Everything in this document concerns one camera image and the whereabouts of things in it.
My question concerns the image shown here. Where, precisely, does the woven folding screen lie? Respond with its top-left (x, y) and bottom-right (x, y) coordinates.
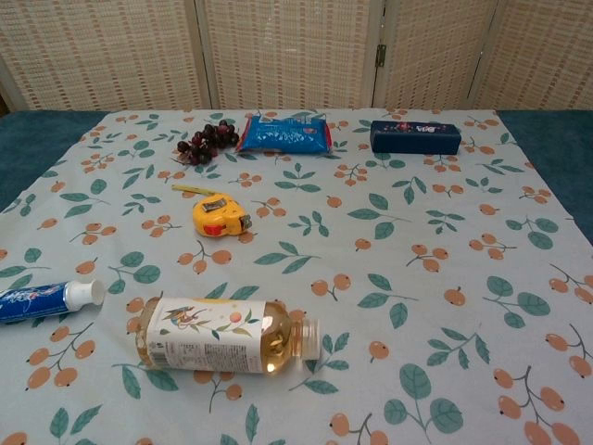
top-left (0, 0), bottom-right (593, 112)

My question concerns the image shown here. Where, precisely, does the floral fruit print tablecloth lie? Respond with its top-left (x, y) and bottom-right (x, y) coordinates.
top-left (0, 108), bottom-right (593, 445)

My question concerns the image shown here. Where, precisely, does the blue snack packet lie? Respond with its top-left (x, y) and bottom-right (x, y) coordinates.
top-left (233, 114), bottom-right (335, 156)

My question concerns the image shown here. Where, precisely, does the dark red grape bunch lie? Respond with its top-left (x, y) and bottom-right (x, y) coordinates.
top-left (171, 119), bottom-right (241, 167)

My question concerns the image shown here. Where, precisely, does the yellow tape measure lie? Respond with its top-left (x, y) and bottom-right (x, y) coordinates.
top-left (171, 184), bottom-right (253, 239)

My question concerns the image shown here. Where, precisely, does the blue white toothpaste tube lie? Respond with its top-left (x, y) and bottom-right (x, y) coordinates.
top-left (0, 278), bottom-right (107, 325)

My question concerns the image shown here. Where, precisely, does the clear bottle with amber liquid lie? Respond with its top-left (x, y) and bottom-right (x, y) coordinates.
top-left (134, 296), bottom-right (323, 376)

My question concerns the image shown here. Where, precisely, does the dark blue rectangular box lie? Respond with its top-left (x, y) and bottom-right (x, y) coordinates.
top-left (370, 120), bottom-right (464, 157)

